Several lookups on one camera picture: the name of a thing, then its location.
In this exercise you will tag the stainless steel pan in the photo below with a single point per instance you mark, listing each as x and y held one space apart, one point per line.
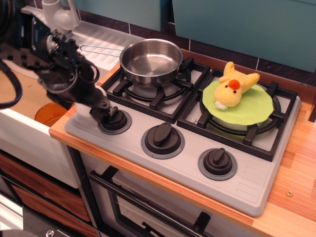
147 62

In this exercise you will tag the black left stove knob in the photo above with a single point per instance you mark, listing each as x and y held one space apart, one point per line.
117 122

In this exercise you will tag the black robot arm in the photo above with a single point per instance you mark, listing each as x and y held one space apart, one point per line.
29 43

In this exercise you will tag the black middle stove knob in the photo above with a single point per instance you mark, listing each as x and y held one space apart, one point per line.
163 141

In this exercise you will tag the white toy sink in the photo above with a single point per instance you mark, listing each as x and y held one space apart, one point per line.
29 140

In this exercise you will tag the grey toy stove top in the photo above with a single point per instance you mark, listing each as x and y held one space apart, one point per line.
247 190

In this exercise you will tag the grey toy faucet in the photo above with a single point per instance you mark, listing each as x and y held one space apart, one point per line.
58 19

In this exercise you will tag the yellow stuffed duck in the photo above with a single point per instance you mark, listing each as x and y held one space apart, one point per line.
232 85

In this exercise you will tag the toy oven door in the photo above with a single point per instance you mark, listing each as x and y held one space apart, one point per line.
140 224

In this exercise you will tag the wooden drawer front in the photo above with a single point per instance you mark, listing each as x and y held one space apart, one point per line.
47 196

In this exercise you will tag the light green plate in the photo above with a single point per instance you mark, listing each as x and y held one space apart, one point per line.
256 106

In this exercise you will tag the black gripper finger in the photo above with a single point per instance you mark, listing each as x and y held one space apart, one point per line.
104 115
59 100

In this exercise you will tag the black left burner grate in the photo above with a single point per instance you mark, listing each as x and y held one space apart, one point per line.
138 96

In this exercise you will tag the black right burner grate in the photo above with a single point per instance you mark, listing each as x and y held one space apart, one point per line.
261 139

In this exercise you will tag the black burner grate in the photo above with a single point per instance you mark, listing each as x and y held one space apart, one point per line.
261 139
138 96

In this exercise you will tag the black oven door handle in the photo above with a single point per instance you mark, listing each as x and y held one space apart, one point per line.
105 181

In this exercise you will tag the black stove knob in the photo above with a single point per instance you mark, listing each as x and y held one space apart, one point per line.
117 122
163 141
217 164

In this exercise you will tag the black right stove knob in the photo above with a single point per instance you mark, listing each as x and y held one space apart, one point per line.
217 164

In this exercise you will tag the white egg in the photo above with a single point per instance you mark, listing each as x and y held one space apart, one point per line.
84 110

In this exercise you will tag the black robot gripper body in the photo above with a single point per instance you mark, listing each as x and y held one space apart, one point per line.
75 84

